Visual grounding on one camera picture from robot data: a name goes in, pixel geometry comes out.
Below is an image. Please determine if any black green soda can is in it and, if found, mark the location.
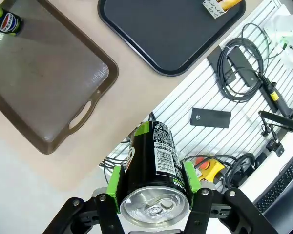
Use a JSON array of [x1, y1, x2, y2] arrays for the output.
[[119, 120, 197, 226], [0, 4, 22, 37]]

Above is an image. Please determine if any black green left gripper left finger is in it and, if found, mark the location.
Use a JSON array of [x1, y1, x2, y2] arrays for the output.
[[42, 165, 126, 234]]

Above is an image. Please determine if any black connector with yellow label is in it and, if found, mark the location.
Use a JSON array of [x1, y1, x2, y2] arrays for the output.
[[258, 74, 293, 118]]

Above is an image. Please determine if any white printed paper donut box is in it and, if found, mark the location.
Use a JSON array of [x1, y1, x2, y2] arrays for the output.
[[202, 0, 227, 20]]

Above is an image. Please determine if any small black bracket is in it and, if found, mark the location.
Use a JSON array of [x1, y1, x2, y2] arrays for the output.
[[265, 139, 284, 157]]

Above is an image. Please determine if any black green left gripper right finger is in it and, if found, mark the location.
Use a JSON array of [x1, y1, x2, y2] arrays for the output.
[[182, 161, 279, 234]]

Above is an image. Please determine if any yellow emergency stop button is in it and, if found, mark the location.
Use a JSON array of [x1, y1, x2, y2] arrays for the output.
[[193, 157, 227, 183]]

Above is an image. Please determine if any black rectangular plate with screw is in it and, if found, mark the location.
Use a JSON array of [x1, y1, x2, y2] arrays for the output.
[[189, 107, 232, 129]]

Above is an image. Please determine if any silver slotted base plate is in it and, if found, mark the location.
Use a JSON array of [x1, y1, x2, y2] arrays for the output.
[[97, 0, 293, 195]]

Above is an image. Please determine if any black flat plate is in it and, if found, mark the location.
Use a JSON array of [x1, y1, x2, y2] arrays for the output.
[[207, 45, 237, 84]]

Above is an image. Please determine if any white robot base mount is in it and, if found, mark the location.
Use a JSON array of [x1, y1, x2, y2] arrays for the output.
[[263, 12, 293, 74]]

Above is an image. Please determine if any black flat bar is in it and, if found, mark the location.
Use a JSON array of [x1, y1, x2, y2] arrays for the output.
[[226, 46, 262, 87]]

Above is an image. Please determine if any black plastic tray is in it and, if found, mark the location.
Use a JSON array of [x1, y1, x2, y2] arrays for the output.
[[97, 0, 247, 77]]

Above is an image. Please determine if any black coiled cable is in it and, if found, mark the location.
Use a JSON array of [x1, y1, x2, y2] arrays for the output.
[[217, 23, 271, 103]]

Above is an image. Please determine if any black stand rod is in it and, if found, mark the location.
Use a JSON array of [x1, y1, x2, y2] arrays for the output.
[[258, 110, 293, 136]]

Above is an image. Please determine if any brown plastic tray with handles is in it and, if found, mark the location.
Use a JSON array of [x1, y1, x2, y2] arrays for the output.
[[0, 0, 120, 155]]

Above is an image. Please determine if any black cable bundle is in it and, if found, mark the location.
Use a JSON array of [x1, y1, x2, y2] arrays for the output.
[[223, 152, 257, 189]]

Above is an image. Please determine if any black keyboard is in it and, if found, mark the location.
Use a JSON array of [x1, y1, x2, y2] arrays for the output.
[[253, 148, 293, 215]]

